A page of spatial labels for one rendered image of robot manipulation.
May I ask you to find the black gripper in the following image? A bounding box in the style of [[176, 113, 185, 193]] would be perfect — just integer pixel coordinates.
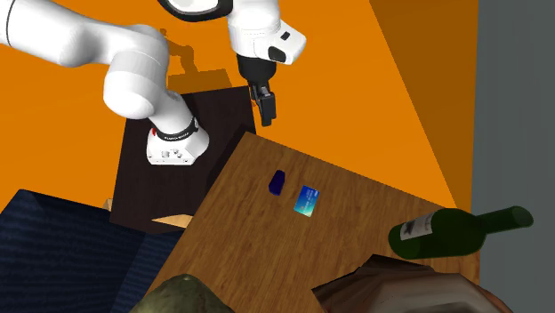
[[236, 52, 278, 128]]

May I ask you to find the small dark blue block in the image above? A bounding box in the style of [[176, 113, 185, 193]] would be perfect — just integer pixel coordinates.
[[268, 169, 286, 197]]

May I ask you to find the blue card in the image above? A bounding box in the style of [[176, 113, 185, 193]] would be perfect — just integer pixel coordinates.
[[293, 184, 321, 218]]

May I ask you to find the dark robot stand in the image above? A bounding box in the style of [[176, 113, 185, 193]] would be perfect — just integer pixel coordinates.
[[109, 84, 257, 235]]

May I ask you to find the wooden table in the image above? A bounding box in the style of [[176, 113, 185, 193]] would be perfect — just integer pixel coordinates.
[[145, 131, 481, 313]]

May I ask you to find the grey-green rounded object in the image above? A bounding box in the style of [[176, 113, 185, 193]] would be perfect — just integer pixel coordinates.
[[128, 273, 237, 313]]

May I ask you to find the dark green wine bottle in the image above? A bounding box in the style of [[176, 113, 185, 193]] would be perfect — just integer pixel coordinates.
[[387, 205, 535, 261]]

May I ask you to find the brown and white lumpy object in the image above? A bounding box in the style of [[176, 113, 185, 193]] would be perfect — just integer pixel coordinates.
[[310, 253, 516, 313]]

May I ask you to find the dark blue sofa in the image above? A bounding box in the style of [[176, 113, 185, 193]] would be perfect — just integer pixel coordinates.
[[0, 189, 187, 313]]

